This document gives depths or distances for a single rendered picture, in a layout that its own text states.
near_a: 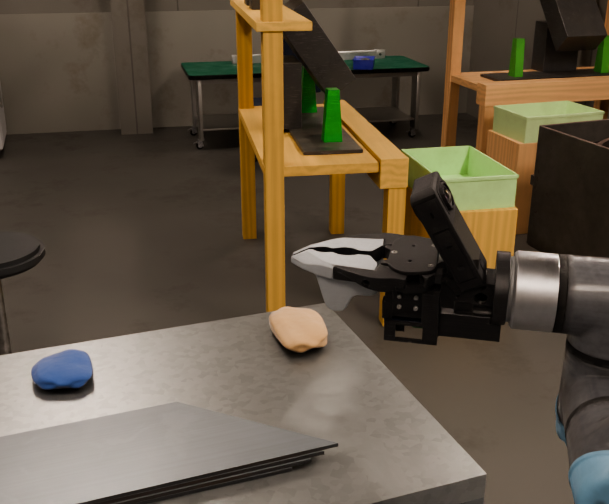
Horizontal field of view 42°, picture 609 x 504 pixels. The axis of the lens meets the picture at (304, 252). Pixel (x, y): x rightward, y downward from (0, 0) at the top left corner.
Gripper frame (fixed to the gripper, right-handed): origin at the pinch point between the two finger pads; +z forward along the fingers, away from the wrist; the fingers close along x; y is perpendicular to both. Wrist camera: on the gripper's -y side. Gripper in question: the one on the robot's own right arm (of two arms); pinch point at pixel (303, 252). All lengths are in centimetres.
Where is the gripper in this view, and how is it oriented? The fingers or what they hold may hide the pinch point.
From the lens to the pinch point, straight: 79.5
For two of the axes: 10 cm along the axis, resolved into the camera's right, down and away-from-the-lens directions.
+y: 0.3, 8.7, 4.9
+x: 2.3, -4.8, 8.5
